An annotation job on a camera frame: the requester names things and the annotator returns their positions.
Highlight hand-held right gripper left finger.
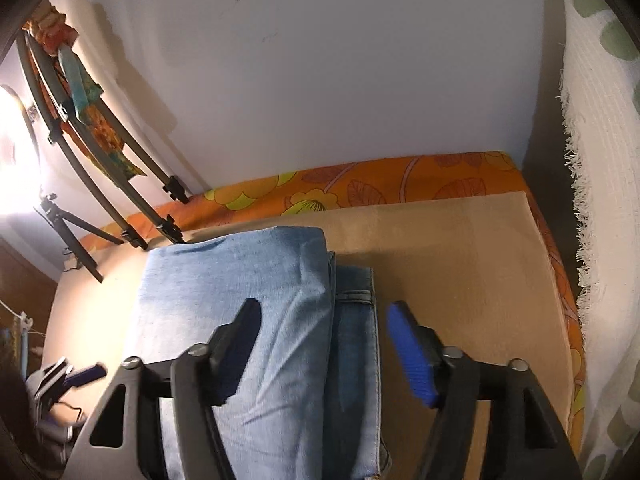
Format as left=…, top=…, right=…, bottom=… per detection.
left=62, top=297, right=262, bottom=480

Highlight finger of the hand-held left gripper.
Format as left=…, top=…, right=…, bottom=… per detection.
left=62, top=362, right=107, bottom=388

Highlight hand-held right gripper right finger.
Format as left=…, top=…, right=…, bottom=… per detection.
left=387, top=301, right=583, bottom=480

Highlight light blue denim pants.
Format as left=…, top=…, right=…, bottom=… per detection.
left=122, top=226, right=393, bottom=480

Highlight tan flat board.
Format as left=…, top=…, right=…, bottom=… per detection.
left=42, top=191, right=573, bottom=480

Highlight small black tripod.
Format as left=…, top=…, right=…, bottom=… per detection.
left=35, top=192, right=123, bottom=283

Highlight orange floral bed sheet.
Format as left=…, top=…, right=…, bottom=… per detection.
left=80, top=150, right=586, bottom=441

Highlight large grey tripod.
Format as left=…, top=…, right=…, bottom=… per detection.
left=15, top=30, right=191, bottom=251

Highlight bright lamp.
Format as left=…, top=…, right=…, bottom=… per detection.
left=0, top=85, right=41, bottom=216

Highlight colourful floral hanging cloth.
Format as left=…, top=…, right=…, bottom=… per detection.
left=22, top=2, right=146, bottom=178

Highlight white green patterned fringed blanket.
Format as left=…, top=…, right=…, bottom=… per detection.
left=557, top=0, right=640, bottom=480

